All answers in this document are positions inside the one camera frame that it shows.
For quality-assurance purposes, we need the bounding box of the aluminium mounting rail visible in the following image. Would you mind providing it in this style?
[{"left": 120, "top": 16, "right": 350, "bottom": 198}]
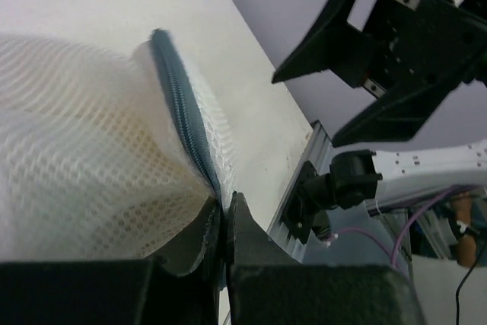
[{"left": 267, "top": 121, "right": 332, "bottom": 263}]

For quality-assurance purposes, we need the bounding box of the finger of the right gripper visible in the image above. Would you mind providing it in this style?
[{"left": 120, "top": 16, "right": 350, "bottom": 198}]
[
  {"left": 272, "top": 0, "right": 375, "bottom": 88},
  {"left": 332, "top": 72, "right": 460, "bottom": 147}
]

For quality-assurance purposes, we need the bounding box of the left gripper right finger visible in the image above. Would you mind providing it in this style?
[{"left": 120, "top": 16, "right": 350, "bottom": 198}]
[{"left": 226, "top": 193, "right": 426, "bottom": 325}]

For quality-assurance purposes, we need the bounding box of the white mesh laundry bag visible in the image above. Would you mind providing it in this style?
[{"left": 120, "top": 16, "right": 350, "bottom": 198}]
[{"left": 1, "top": 29, "right": 237, "bottom": 261}]

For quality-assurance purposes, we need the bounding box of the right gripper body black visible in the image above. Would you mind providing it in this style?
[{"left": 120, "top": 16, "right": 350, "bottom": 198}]
[{"left": 362, "top": 0, "right": 486, "bottom": 97}]

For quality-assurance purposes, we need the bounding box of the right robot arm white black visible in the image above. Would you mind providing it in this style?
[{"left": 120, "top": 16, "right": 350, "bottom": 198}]
[{"left": 272, "top": 0, "right": 486, "bottom": 243}]

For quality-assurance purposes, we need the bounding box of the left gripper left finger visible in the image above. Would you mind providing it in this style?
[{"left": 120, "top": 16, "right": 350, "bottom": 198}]
[{"left": 1, "top": 199, "right": 221, "bottom": 324}]

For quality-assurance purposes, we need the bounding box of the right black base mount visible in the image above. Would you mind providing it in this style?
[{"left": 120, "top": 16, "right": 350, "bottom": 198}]
[{"left": 279, "top": 161, "right": 331, "bottom": 244}]

